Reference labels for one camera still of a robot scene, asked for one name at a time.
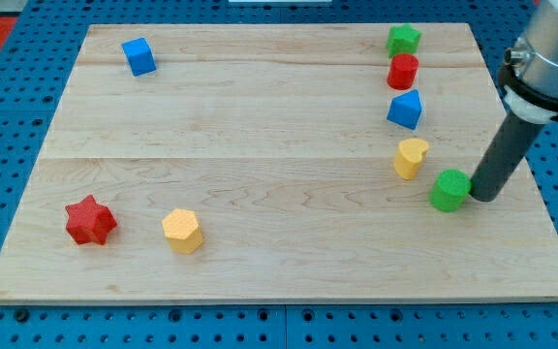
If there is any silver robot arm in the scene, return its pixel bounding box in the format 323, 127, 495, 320
498, 0, 558, 125

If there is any green star block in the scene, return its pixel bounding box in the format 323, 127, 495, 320
387, 23, 421, 58

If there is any red star block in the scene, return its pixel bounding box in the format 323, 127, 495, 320
65, 195, 117, 245

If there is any wooden board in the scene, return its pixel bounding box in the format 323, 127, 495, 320
0, 23, 558, 305

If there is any yellow hexagon block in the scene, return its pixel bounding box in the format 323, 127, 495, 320
162, 208, 204, 254

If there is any yellow heart block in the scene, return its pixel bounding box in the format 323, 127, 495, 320
393, 138, 429, 180

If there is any red cylinder block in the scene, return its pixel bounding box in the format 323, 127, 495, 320
387, 53, 419, 90

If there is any green cylinder block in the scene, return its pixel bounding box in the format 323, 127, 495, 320
429, 169, 472, 212

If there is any blue cube block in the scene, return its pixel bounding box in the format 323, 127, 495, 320
121, 38, 157, 77

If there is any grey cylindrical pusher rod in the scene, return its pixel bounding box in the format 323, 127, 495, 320
470, 111, 544, 202

